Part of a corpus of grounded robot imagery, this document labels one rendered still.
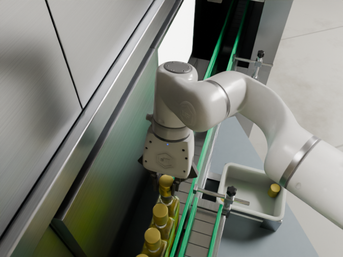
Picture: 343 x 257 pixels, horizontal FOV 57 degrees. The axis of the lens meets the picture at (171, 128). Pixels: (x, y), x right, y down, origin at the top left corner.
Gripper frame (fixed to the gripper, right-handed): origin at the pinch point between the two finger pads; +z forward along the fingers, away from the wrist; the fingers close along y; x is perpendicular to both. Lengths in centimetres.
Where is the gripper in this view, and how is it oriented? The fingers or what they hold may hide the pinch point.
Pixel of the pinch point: (166, 183)
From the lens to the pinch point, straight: 72.3
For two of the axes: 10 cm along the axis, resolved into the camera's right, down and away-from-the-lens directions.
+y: 9.5, 2.3, -1.9
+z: -0.8, 8.0, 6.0
